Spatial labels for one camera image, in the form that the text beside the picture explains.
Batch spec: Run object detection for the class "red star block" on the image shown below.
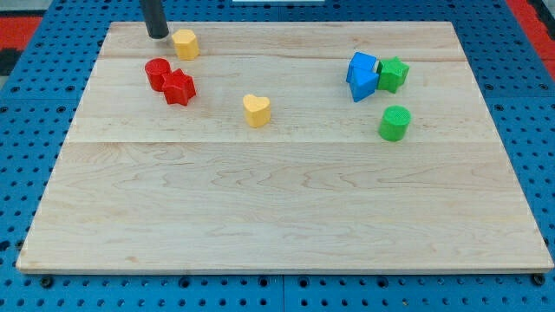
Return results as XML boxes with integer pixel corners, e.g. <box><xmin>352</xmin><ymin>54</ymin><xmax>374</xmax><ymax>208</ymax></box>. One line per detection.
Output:
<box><xmin>162</xmin><ymin>68</ymin><xmax>196</xmax><ymax>106</ymax></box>

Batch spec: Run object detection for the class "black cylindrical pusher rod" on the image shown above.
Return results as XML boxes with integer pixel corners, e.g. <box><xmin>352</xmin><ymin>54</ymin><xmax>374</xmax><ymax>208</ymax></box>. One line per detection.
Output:
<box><xmin>140</xmin><ymin>0</ymin><xmax>169</xmax><ymax>39</ymax></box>

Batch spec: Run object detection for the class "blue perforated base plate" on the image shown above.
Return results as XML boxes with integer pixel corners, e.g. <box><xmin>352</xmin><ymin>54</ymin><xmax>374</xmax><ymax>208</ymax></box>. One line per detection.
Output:
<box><xmin>1</xmin><ymin>0</ymin><xmax>554</xmax><ymax>311</ymax></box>

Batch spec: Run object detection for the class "red cylinder block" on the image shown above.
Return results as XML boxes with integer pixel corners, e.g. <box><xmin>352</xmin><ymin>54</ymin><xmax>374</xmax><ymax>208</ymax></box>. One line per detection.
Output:
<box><xmin>144</xmin><ymin>58</ymin><xmax>171</xmax><ymax>92</ymax></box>

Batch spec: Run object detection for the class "blue triangle block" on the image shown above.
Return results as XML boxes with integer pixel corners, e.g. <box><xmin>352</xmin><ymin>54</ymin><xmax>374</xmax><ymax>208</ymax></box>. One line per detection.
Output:
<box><xmin>349</xmin><ymin>68</ymin><xmax>379</xmax><ymax>102</ymax></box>

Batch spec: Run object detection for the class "yellow hexagon block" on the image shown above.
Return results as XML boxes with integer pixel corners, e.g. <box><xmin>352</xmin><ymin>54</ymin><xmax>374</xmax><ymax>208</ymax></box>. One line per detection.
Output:
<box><xmin>172</xmin><ymin>29</ymin><xmax>199</xmax><ymax>61</ymax></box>

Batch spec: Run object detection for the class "yellow heart block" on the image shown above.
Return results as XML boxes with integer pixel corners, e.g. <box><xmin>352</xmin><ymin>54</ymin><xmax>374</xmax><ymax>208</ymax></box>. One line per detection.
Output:
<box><xmin>243</xmin><ymin>94</ymin><xmax>271</xmax><ymax>127</ymax></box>

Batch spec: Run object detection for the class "green star block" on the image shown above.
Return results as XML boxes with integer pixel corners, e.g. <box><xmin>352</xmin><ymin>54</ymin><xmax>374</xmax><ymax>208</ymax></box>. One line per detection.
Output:
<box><xmin>377</xmin><ymin>56</ymin><xmax>410</xmax><ymax>94</ymax></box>

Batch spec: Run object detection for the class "light wooden board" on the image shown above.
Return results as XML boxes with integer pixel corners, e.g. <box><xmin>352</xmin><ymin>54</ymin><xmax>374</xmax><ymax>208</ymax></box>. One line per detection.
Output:
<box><xmin>16</xmin><ymin>22</ymin><xmax>553</xmax><ymax>275</ymax></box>

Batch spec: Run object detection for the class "green cylinder block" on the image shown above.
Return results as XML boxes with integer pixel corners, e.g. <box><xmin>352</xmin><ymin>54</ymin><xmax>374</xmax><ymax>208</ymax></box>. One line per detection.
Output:
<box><xmin>378</xmin><ymin>106</ymin><xmax>412</xmax><ymax>141</ymax></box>

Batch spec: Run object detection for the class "blue cube block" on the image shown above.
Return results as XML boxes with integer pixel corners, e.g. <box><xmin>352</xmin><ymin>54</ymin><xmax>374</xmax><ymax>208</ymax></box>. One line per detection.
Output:
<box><xmin>346</xmin><ymin>52</ymin><xmax>377</xmax><ymax>82</ymax></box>

